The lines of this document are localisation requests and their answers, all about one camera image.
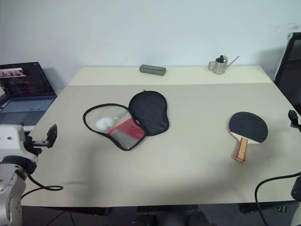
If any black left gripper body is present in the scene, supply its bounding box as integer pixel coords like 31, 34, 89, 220
23, 135, 51, 156

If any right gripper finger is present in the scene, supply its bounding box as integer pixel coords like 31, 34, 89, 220
288, 109, 299, 123

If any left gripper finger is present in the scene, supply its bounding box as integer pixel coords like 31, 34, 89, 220
47, 124, 58, 148

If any table tennis paddle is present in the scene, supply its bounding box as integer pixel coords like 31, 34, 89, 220
227, 111, 269, 163

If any white pompom zipper keychain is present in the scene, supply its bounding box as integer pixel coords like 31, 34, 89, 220
95, 112, 127, 129

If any black red paddle case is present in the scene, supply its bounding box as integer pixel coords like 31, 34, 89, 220
82, 89, 170, 152

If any black office chair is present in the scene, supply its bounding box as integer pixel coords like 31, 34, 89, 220
274, 32, 301, 111

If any open laptop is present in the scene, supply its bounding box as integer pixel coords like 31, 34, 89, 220
0, 61, 58, 127

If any metal watering can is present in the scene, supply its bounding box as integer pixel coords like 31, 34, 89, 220
207, 54, 240, 75

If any grey rectangular block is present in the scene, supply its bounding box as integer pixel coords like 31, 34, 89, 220
139, 64, 167, 77

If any black table underframe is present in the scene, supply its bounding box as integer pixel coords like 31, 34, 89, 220
22, 204, 291, 216

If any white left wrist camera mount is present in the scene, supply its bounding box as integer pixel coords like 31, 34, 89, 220
0, 124, 38, 164

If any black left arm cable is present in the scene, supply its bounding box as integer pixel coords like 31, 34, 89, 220
22, 173, 64, 198

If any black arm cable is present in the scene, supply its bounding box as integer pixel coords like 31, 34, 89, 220
22, 173, 64, 198
255, 171, 301, 226

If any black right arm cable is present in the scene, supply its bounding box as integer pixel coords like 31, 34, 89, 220
255, 171, 301, 226

